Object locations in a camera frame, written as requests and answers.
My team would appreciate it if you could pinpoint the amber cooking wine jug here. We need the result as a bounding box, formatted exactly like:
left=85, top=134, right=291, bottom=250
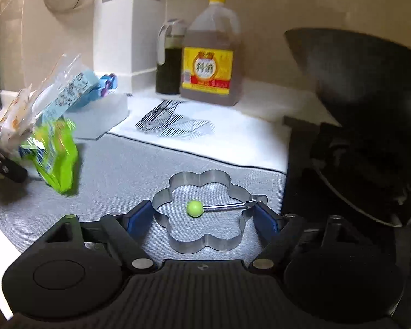
left=180, top=0, right=244, bottom=107

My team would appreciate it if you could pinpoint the dark sauce bottle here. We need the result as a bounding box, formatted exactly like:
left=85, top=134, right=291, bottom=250
left=155, top=19, right=187, bottom=95

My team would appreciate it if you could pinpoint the clear plastic bag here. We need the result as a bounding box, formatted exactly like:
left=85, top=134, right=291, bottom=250
left=0, top=53, right=84, bottom=151

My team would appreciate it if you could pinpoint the grey mat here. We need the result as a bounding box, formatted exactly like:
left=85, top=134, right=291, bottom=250
left=0, top=132, right=288, bottom=257

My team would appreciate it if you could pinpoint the green snack packet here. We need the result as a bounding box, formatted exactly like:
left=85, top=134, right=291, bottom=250
left=19, top=117, right=79, bottom=196

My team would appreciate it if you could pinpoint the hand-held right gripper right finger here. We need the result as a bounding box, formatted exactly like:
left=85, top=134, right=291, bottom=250
left=247, top=201, right=364, bottom=276

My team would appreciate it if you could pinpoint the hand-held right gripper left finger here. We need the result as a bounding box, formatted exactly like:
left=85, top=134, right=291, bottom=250
left=43, top=199, right=158, bottom=275

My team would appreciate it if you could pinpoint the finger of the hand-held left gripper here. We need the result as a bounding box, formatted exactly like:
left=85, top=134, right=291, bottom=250
left=0, top=132, right=28, bottom=183

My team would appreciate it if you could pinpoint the white cloth with striped pattern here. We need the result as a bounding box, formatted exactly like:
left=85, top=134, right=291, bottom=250
left=108, top=94, right=292, bottom=174

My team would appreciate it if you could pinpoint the light blue floral box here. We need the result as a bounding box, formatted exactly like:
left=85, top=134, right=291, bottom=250
left=43, top=69, right=103, bottom=124

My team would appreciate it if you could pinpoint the black stove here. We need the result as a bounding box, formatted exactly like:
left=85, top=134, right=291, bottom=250
left=282, top=117, right=411, bottom=329

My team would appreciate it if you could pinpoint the flower-shaped metal egg ring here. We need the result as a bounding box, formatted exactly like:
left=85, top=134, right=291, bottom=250
left=152, top=169, right=268, bottom=254

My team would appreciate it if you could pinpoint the blue purple small packet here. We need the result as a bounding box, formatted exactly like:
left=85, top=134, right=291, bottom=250
left=98, top=73, right=118, bottom=97

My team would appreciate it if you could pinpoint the black wok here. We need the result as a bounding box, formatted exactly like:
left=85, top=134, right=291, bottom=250
left=284, top=27, right=411, bottom=138

